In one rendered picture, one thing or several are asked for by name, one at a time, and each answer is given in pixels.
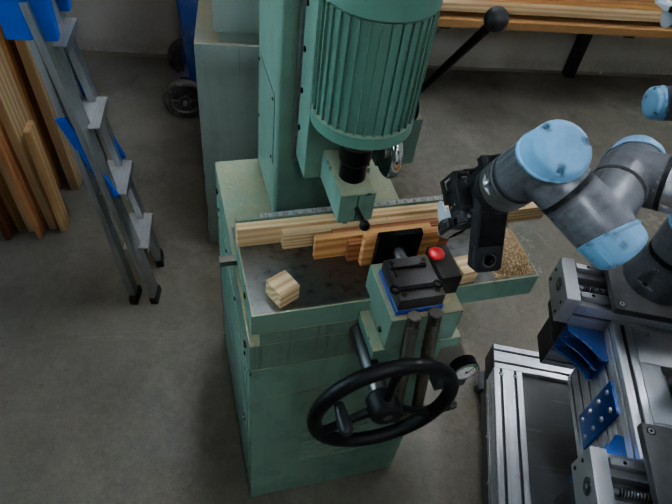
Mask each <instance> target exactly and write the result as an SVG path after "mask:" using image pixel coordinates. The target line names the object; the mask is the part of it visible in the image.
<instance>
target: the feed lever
mask: <svg viewBox="0 0 672 504"><path fill-rule="evenodd" d="M508 23H509V13H508V11H507V10H506V9H505V8H504V7H502V6H493V7H491V8H490V9H489V10H488V11H487V12H486V13H485V16H484V25H483V26H482V27H481V28H480V29H479V30H478V31H476V32H475V33H474V34H473V35H472V36H471V37H470V38H469V39H468V40H467V41H466V42H465V43H464V44H463V45H462V46H461V47H460V48H459V49H458V50H457V51H456V52H455V53H454V54H452V55H451V56H450V57H449V58H448V59H447V60H446V61H445V62H444V63H443V64H442V65H441V66H440V67H439V68H438V69H437V70H436V71H435V72H434V73H433V74H432V75H431V76H430V77H429V78H427V79H426V80H425V81H424V82H423V84H422V88H421V92H420V96H421V95H422V94H423V93H424V92H425V91H426V90H427V89H428V88H429V87H430V86H431V85H433V84H434V83H435V82H436V81H437V80H438V79H439V78H440V77H441V76H442V75H443V74H445V73H446V72H447V71H448V70H449V69H450V68H451V67H452V66H453V65H454V64H456V63H457V62H458V61H459V60H460V59H461V58H462V57H463V56H464V55H465V54H466V53H468V52H469V51H470V50H471V49H472V48H473V47H474V46H475V45H476V44H477V43H479V42H480V41H481V40H482V39H483V38H484V37H485V36H486V35H487V34H488V33H489V32H494V33H497V32H500V31H502V30H504V29H505V28H506V27H507V25H508ZM418 114H419V100H418V104H417V108H416V113H415V117H414V121H415V120H416V119H417V117H418Z"/></svg>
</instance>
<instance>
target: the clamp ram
mask: <svg viewBox="0 0 672 504"><path fill-rule="evenodd" d="M423 233H424V232H423V230H422V228H414V229H405V230H397V231H388V232H379V233H378V235H377V239H376V244H375V248H374V253H373V257H372V262H371V264H380V263H383V261H384V260H388V259H396V258H404V257H412V256H417V253H418V250H419V246H420V243H421V240H422V237H423Z"/></svg>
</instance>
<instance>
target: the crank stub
mask: <svg viewBox="0 0 672 504"><path fill-rule="evenodd" d="M334 407H335V416H336V422H337V427H338V430H339V433H340V434H341V435H342V436H343V437H348V436H351V435H352V432H353V425H352V421H351V419H350V416H349V414H348V412H347V409H346V407H345V405H344V403H343V402H342V401H339V402H337V403H335V404H334Z"/></svg>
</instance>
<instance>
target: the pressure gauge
mask: <svg viewBox="0 0 672 504"><path fill-rule="evenodd" d="M450 367H451V368H452V369H453V370H454V371H455V372H456V374H457V376H458V379H459V380H465V379H468V378H470V377H472V376H474V375H475V374H477V373H478V372H479V370H480V367H479V365H478V363H477V361H476V359H475V357H474V356H473V355H462V356H460V357H457V358H456V359H454V360H453V361H452V362H451V363H450ZM474 367H475V368H474ZM473 368H474V369H473ZM471 369H472V370H471ZM470 370H471V371H470ZM466 371H468V373H467V374H466ZM469 371H470V372H469Z"/></svg>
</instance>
